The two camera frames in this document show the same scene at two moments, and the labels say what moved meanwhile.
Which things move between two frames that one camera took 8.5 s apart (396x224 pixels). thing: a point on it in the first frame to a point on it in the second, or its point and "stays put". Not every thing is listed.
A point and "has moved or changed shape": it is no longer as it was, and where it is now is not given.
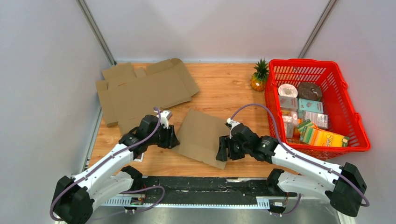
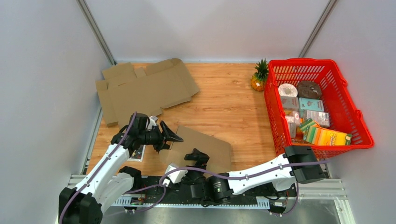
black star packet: [138, 157] stays put
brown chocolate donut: [309, 91] stays put
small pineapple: [258, 78] stays put
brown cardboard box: [199, 136] has moved or changed shape
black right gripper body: [235, 152] to [194, 177]
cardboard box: [127, 97] stays put
